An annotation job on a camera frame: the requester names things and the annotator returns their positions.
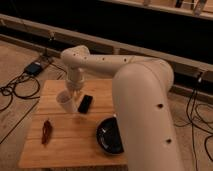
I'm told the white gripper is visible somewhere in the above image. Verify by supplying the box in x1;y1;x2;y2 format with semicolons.
65;68;84;98

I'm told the white ceramic cup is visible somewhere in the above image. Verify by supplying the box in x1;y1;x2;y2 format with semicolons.
56;90;77;113

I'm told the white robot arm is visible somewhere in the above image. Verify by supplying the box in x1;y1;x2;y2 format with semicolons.
60;45;184;171

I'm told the black ceramic bowl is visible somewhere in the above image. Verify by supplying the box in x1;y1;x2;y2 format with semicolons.
96;117;124;155

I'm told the black rectangular phone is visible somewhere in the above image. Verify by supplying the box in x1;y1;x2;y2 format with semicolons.
78;95;93;114

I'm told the black power adapter box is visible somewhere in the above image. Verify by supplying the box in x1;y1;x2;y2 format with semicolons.
24;62;43;76

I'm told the dark red snack wrapper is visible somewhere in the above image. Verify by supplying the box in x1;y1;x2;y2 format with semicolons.
42;120;53;145

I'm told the wooden table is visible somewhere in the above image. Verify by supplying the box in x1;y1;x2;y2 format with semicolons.
19;79;126;169

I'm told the black floor cables right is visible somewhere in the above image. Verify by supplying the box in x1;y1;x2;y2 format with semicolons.
173;71;213;171

